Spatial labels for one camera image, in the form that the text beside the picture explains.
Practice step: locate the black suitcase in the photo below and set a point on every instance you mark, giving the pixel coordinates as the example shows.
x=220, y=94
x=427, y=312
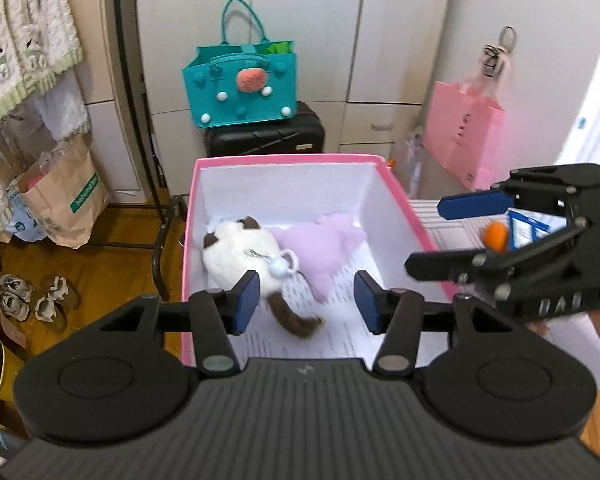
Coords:
x=304, y=133

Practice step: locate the brown paper shopping bag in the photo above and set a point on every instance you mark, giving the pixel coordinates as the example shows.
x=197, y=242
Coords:
x=65, y=193

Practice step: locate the orange plush ball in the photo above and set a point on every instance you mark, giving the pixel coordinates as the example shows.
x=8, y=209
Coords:
x=495, y=236

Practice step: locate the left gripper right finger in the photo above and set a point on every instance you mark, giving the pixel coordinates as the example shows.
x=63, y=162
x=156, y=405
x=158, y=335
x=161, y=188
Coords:
x=397, y=315

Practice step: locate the white knitted cardigan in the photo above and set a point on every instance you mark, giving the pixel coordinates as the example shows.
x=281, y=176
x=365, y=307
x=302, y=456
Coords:
x=38, y=42

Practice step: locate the teal felt tote bag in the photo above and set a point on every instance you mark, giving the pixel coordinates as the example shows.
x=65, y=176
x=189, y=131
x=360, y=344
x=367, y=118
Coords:
x=240, y=84

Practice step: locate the pink paper gift bag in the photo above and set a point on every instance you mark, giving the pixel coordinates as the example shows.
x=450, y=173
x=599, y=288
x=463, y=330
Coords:
x=463, y=132

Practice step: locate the white cat plush toy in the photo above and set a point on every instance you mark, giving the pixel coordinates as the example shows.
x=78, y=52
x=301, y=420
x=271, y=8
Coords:
x=238, y=246

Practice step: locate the pink cardboard storage box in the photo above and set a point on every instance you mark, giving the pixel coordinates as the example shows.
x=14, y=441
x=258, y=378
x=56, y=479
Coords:
x=282, y=190

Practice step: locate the striped pink bed sheet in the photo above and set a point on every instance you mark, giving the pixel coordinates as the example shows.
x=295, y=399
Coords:
x=575, y=335

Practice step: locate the white wardrobe cabinet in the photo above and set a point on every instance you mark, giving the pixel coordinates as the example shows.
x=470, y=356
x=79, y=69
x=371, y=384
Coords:
x=366, y=66

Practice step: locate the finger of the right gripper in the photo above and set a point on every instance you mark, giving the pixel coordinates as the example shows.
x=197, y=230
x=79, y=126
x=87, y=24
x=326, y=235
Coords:
x=457, y=266
x=474, y=205

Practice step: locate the blue snack packet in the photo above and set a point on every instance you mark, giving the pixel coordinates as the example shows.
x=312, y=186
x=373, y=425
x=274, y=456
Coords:
x=526, y=227

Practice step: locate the purple plush toy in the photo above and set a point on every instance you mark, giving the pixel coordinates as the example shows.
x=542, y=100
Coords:
x=322, y=248

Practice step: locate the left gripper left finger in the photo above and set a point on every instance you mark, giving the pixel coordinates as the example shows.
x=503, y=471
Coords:
x=217, y=314

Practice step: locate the black clothes rack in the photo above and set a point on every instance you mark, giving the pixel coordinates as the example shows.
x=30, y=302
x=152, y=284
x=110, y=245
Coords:
x=145, y=159

